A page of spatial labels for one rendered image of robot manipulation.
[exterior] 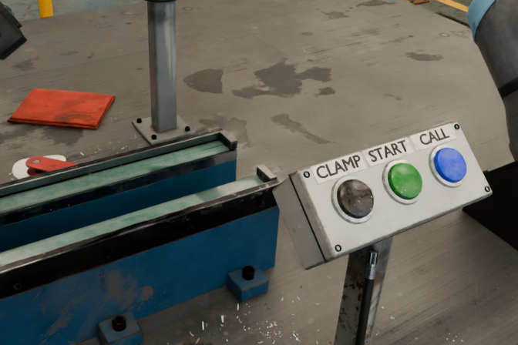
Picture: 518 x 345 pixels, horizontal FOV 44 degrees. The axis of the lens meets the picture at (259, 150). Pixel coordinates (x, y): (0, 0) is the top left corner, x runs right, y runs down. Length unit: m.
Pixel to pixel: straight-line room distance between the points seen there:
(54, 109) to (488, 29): 0.70
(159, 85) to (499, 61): 0.50
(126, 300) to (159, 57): 0.42
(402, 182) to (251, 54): 0.90
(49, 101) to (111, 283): 0.54
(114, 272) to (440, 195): 0.34
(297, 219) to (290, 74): 0.82
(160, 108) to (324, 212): 0.61
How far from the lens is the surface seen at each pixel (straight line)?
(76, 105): 1.15
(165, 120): 1.06
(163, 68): 1.02
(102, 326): 0.73
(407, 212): 0.51
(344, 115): 1.17
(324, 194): 0.48
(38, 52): 1.39
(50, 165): 0.98
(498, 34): 0.91
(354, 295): 0.60
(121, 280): 0.70
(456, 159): 0.55
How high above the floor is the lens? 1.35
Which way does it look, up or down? 32 degrees down
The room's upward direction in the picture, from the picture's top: 4 degrees clockwise
